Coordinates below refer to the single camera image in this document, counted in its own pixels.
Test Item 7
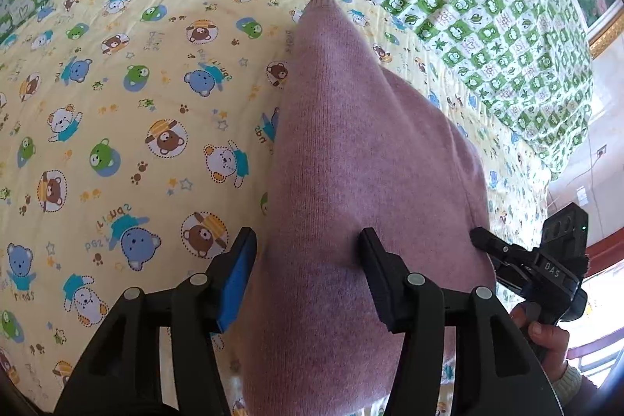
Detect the gold picture frame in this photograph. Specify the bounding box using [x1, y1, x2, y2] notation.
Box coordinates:
[589, 9, 624, 60]

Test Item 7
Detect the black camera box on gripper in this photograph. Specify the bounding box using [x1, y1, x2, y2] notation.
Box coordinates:
[541, 203, 589, 279]

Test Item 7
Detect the person's right hand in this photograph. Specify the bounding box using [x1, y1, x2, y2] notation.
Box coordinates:
[510, 304, 570, 382]

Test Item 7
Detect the red wooden window frame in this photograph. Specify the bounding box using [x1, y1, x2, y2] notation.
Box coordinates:
[587, 228, 624, 276]

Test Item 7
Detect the yellow cartoon bear quilt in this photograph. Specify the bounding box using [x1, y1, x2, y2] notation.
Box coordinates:
[1, 0, 549, 412]

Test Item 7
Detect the pink knitted sweater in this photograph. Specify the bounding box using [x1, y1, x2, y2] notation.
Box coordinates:
[237, 0, 495, 415]

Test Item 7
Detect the white charger with cable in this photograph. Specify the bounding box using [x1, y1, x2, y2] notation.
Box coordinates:
[547, 153, 600, 215]

